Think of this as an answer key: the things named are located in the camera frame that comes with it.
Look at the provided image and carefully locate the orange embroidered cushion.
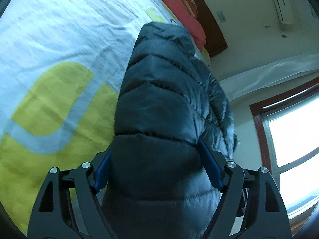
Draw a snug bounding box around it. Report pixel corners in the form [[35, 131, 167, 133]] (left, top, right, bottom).
[[182, 0, 198, 18]]

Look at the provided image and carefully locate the white wall air conditioner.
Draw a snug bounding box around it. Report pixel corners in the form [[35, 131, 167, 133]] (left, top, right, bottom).
[[273, 0, 294, 25]]

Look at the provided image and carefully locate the pale curtain by headboard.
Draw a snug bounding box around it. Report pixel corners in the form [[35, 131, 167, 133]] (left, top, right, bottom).
[[220, 53, 318, 101]]

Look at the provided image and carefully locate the white wall socket plate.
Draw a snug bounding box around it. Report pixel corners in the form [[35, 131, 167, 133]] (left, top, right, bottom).
[[216, 11, 226, 23]]

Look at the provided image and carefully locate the black quilted down jacket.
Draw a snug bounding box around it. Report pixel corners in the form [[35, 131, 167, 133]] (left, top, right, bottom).
[[102, 22, 238, 238]]

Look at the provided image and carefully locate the dark wooden headboard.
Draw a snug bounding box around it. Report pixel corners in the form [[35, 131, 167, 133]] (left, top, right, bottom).
[[195, 0, 228, 57]]

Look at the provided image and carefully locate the right bedroom window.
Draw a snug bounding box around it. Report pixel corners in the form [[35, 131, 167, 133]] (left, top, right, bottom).
[[250, 78, 318, 231]]

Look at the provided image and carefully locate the white patterned bed sheet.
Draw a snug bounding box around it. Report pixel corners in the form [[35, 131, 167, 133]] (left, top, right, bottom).
[[0, 0, 212, 237]]

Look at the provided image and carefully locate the red pillow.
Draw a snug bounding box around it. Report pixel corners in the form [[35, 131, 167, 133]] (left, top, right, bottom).
[[162, 0, 206, 52]]

